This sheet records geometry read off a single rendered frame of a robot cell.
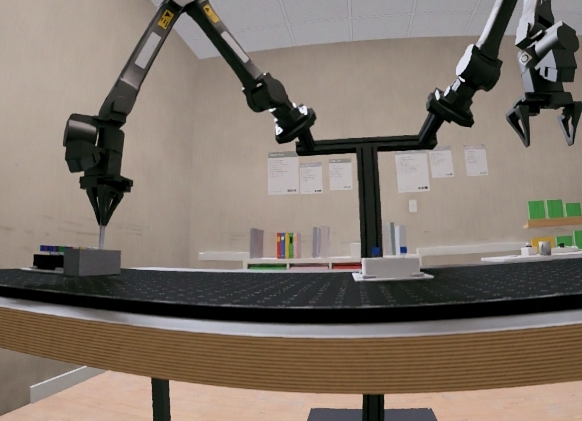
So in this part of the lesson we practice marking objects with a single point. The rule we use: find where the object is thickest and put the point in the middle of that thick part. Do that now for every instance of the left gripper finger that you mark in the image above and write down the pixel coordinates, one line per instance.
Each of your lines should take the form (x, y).
(521, 112)
(575, 112)

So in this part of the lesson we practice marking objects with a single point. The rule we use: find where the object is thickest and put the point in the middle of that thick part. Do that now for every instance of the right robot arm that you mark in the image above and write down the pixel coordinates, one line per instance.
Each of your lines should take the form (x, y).
(81, 155)

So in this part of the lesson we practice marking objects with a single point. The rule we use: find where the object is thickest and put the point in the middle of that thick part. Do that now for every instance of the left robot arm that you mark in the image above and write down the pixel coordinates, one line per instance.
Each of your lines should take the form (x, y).
(557, 66)

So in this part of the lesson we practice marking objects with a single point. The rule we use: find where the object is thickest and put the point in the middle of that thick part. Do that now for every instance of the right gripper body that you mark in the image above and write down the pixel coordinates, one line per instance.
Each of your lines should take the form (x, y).
(112, 181)

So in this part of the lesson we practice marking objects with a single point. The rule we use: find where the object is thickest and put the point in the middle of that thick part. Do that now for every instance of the black vial rack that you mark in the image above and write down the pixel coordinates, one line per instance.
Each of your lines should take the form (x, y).
(48, 262)

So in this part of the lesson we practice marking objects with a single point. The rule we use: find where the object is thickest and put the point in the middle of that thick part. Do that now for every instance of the metal forceps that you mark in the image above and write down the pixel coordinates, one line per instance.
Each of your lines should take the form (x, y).
(101, 236)

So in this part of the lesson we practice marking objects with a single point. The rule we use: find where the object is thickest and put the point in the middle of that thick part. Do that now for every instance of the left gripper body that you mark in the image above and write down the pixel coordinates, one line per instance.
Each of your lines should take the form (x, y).
(544, 100)

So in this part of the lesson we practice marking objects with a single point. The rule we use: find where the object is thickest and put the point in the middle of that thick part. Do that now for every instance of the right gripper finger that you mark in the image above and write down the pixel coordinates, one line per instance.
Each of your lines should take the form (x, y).
(92, 195)
(103, 194)

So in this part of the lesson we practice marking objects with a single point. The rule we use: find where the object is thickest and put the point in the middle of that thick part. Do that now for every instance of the white rectangular tube rack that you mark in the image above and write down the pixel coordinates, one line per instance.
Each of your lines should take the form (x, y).
(386, 267)

